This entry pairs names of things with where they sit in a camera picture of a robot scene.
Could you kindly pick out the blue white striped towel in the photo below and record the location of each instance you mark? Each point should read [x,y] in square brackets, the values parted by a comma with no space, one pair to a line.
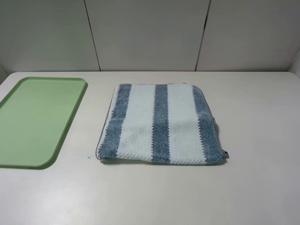
[160,123]

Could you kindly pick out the light green plastic tray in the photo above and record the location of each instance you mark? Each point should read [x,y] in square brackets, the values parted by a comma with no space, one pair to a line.
[34,119]

